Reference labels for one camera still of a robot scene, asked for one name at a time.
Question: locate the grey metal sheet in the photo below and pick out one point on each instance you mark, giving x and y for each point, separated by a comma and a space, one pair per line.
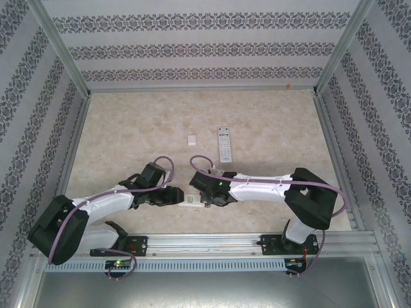
205, 292

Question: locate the aluminium back rail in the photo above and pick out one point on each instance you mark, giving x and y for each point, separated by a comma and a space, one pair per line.
205, 90

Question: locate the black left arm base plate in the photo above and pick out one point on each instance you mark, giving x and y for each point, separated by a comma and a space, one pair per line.
141, 245

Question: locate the aluminium frame post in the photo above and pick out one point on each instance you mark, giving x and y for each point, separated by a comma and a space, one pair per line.
340, 48
61, 48

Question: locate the aluminium mounting rail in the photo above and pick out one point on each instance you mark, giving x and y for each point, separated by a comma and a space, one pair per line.
205, 245

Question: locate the small white battery cover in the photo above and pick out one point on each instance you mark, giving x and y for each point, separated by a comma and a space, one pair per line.
191, 140

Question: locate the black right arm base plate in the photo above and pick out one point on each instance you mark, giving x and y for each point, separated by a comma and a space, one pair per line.
271, 245

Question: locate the long white remote control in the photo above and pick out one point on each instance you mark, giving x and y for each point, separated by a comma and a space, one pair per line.
224, 144

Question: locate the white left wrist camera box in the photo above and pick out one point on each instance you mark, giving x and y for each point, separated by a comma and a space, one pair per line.
163, 186

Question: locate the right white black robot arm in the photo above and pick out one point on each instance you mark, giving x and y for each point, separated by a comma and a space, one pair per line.
257, 191

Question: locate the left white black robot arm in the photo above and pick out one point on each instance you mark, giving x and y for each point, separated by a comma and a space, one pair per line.
109, 200

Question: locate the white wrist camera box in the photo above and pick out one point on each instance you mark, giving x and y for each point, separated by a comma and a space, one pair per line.
216, 172
163, 186

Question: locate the aluminium side rail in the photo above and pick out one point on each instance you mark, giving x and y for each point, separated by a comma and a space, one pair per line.
78, 128
329, 128

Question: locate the short white remote control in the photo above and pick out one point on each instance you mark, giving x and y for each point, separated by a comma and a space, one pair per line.
191, 199

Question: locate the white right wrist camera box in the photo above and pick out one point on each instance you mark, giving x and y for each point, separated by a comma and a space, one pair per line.
216, 172

